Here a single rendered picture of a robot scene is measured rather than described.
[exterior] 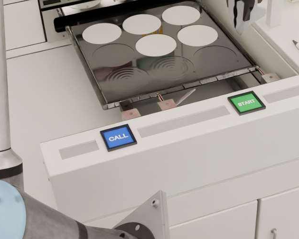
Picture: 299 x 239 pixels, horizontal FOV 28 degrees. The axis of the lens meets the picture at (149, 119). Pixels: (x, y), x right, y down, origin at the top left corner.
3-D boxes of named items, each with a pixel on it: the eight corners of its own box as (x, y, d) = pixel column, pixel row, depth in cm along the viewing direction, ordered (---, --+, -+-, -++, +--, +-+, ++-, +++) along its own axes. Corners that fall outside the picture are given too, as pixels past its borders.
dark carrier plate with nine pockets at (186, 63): (71, 28, 154) (70, 26, 154) (194, 1, 162) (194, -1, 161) (107, 104, 129) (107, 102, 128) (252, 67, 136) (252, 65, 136)
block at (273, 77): (259, 85, 133) (260, 74, 131) (273, 82, 134) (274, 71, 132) (277, 105, 127) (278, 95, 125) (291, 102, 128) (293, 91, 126)
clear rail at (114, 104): (101, 108, 128) (100, 103, 128) (258, 68, 137) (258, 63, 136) (103, 112, 127) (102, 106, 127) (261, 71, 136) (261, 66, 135)
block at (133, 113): (122, 122, 126) (121, 111, 124) (137, 117, 127) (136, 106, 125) (134, 145, 120) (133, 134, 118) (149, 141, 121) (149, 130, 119)
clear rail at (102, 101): (64, 29, 155) (63, 24, 154) (70, 28, 155) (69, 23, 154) (103, 112, 127) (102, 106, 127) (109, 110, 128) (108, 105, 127)
